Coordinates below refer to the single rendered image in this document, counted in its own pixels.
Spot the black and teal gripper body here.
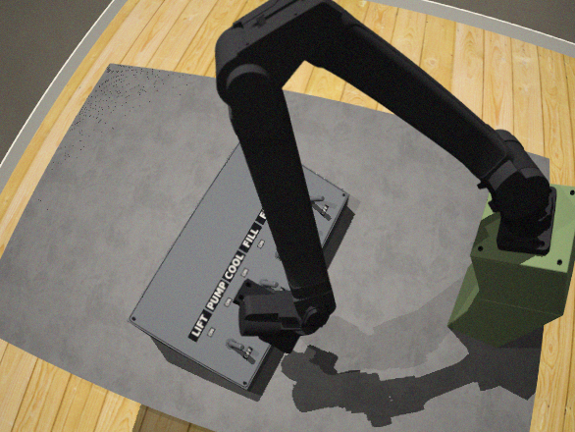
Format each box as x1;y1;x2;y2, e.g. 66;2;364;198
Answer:
258;330;300;353

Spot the grey switch console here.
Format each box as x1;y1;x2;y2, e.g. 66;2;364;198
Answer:
127;142;349;392

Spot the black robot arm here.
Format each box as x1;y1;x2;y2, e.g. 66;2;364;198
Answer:
215;0;556;337

